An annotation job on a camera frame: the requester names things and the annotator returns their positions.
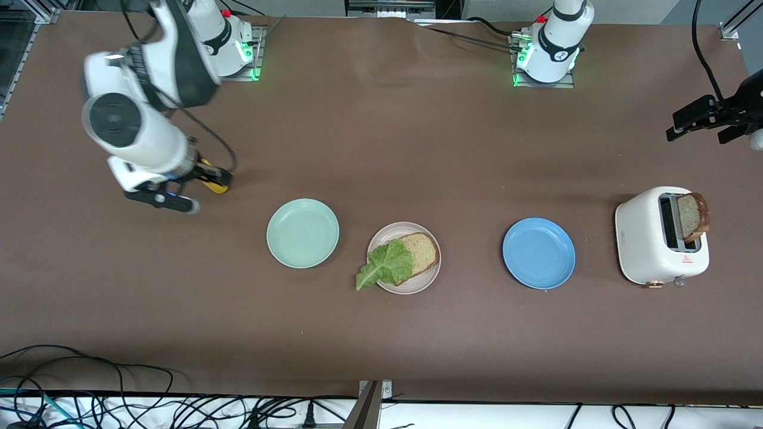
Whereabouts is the yellow squeeze bottle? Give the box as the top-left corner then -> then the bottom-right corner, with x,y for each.
198,157 -> 229,195

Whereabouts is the green lettuce leaf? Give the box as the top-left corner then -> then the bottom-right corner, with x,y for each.
356,238 -> 414,291

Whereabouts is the brown bread slice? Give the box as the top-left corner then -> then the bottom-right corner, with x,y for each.
677,192 -> 711,243
395,232 -> 440,285

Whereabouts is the beige plate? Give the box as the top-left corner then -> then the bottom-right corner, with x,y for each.
366,222 -> 442,295

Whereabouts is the mint green plate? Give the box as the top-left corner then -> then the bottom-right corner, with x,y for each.
266,198 -> 340,269

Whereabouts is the blue plate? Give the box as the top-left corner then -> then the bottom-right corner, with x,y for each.
502,217 -> 576,291

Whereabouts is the white toaster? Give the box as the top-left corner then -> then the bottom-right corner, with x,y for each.
615,186 -> 710,288

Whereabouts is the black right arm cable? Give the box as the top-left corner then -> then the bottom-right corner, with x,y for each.
119,0 -> 239,176

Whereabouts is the metal corner bracket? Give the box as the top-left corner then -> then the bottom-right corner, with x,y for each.
718,0 -> 763,41

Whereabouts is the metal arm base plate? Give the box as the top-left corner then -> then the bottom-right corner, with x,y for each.
511,33 -> 576,89
218,27 -> 266,82

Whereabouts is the aluminium frame rail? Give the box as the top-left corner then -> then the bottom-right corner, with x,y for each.
0,0 -> 63,120

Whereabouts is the black looped floor cable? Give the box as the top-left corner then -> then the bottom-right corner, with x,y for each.
0,344 -> 175,429

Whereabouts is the black table cable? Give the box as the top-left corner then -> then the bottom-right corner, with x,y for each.
414,17 -> 525,55

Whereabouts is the aluminium frame block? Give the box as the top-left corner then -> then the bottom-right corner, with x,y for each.
345,0 -> 439,20

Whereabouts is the teal cable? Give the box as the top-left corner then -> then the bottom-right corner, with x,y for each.
0,387 -> 81,429

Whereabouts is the metal table edge bracket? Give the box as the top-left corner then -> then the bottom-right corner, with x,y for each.
356,380 -> 394,429

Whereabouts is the black curled cable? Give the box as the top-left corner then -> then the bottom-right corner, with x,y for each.
611,404 -> 677,429

